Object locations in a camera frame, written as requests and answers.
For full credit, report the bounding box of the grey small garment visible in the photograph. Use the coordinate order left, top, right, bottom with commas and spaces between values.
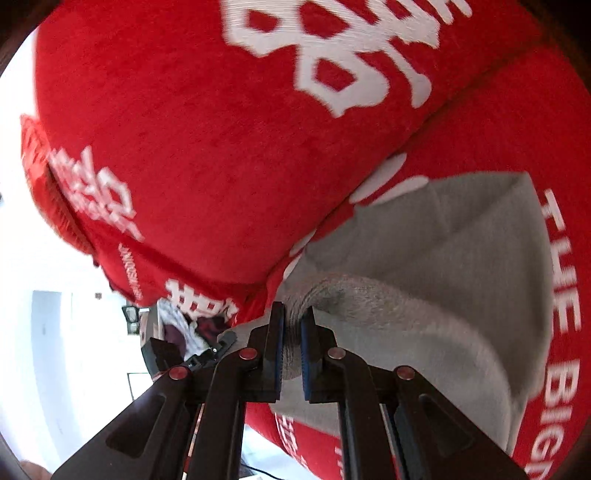
274, 173, 552, 452

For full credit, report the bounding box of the red blanket with white characters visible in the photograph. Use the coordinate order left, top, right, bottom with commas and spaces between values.
21, 1, 590, 479

